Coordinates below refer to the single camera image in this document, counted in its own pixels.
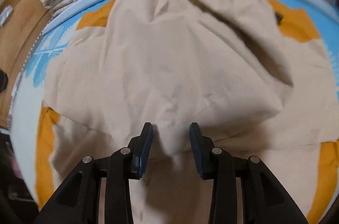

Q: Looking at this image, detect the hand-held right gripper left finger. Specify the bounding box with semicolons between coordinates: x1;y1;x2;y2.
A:
33;122;154;224

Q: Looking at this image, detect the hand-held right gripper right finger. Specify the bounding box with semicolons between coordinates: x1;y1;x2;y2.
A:
189;122;309;224

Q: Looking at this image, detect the beige and orange hooded garment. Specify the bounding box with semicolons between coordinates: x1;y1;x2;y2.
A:
36;0;339;224

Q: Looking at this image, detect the wooden headboard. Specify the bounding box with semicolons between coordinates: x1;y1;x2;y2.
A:
0;0;53;129

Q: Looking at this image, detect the tissue pack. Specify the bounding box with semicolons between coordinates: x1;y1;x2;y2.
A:
0;6;14;26

